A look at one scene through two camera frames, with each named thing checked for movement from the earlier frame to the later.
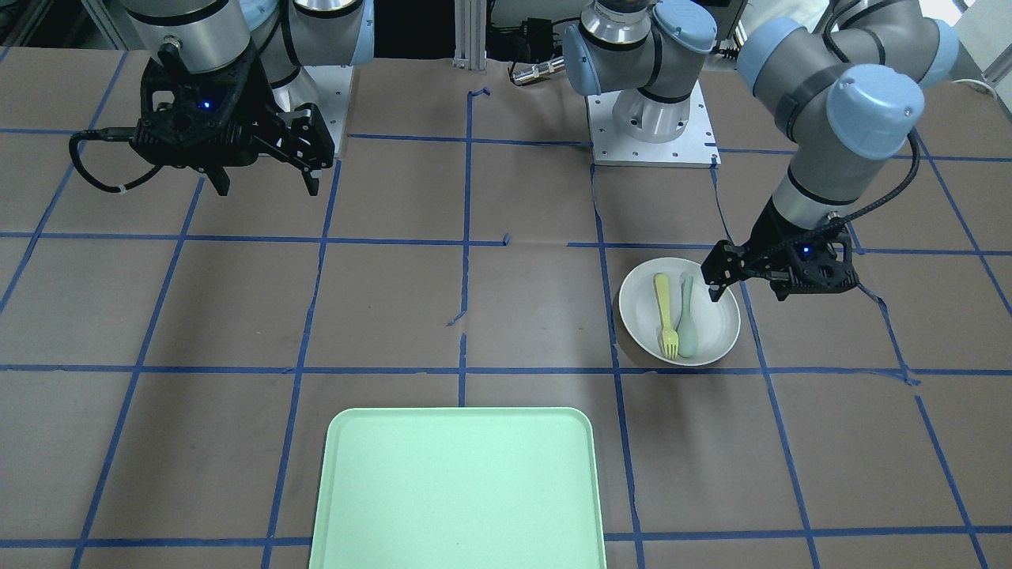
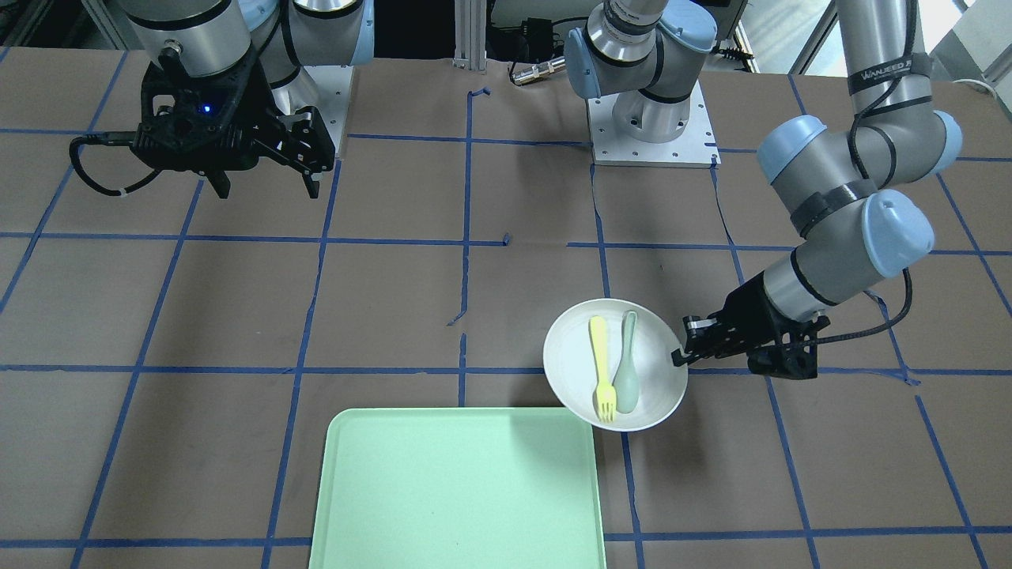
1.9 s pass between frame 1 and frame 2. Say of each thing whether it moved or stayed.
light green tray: stayed
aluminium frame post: stayed
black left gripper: moved
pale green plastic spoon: moved
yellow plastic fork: moved
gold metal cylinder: stayed
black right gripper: stayed
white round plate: moved
